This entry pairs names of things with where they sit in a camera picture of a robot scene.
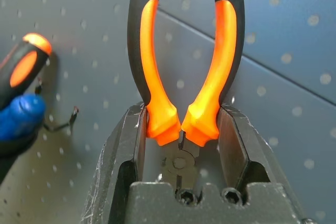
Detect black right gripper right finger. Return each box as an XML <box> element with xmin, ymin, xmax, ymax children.
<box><xmin>218</xmin><ymin>104</ymin><xmax>310</xmax><ymax>222</ymax></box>

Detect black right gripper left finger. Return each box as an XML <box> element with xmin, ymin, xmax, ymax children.
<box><xmin>80</xmin><ymin>104</ymin><xmax>147</xmax><ymax>224</ymax></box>

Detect orange black pliers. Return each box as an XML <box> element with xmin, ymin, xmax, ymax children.
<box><xmin>127</xmin><ymin>0</ymin><xmax>246</xmax><ymax>198</ymax></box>

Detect grey metal pegboard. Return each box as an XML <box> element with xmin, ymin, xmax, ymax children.
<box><xmin>0</xmin><ymin>0</ymin><xmax>336</xmax><ymax>224</ymax></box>

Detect orange black screwdriver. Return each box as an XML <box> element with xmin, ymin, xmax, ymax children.
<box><xmin>0</xmin><ymin>32</ymin><xmax>53</xmax><ymax>109</ymax></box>

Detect wire loop pegboard holder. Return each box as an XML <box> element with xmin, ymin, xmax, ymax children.
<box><xmin>35</xmin><ymin>77</ymin><xmax>80</xmax><ymax>133</ymax></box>

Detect blue handled screwdriver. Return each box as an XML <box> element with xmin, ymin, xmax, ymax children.
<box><xmin>0</xmin><ymin>94</ymin><xmax>47</xmax><ymax>142</ymax></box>

